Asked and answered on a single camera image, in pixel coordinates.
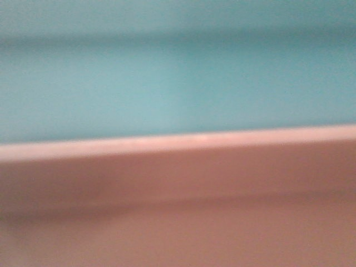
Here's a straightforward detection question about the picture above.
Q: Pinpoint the light blue plastic box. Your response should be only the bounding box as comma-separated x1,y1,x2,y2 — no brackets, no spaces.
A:
1,1,355,144

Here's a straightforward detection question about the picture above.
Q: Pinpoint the pink plastic box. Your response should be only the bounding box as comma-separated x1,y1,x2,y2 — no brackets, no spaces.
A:
1,125,355,266

